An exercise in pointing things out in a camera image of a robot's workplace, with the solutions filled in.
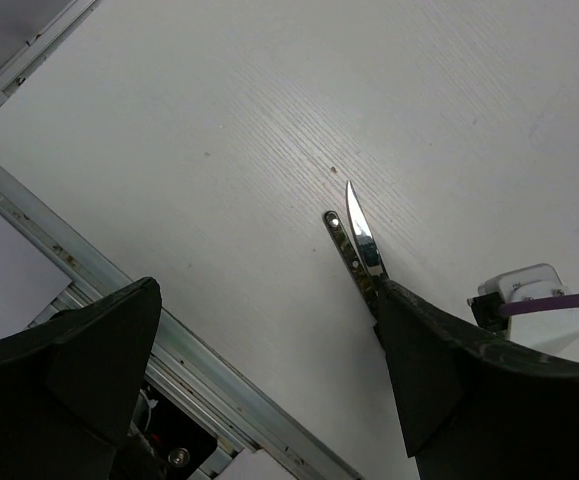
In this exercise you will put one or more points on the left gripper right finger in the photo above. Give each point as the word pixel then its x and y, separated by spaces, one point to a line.
pixel 472 405

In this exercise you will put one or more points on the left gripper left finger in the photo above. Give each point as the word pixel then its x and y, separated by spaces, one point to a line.
pixel 68 387

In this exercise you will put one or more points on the dark handled knife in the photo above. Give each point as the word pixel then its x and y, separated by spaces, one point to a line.
pixel 351 259

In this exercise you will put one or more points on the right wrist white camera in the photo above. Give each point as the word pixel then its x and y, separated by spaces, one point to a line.
pixel 526 306

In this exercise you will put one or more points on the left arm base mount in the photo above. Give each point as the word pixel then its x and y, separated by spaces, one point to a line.
pixel 177 439

